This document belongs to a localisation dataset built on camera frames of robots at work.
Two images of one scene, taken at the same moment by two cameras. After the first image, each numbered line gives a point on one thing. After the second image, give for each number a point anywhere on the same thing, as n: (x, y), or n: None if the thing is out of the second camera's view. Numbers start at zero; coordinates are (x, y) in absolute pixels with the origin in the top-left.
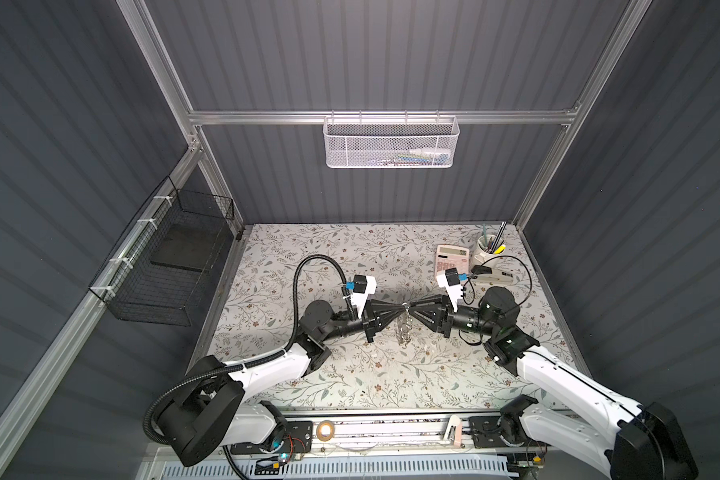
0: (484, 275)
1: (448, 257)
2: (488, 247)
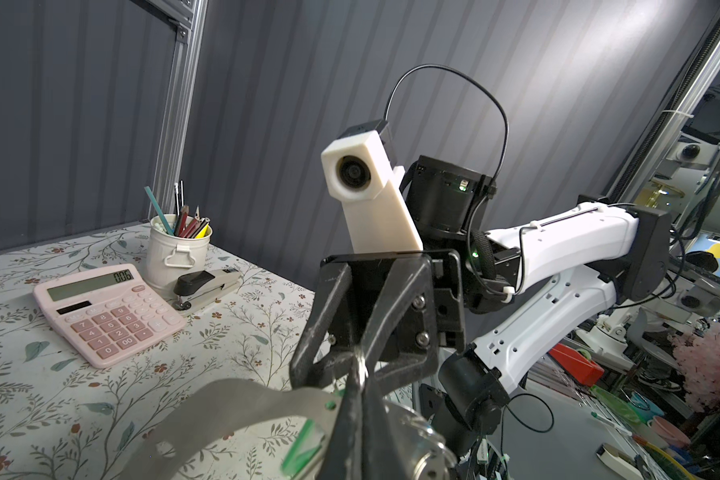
0: (195, 286)
1: (110, 314)
2: (177, 247)
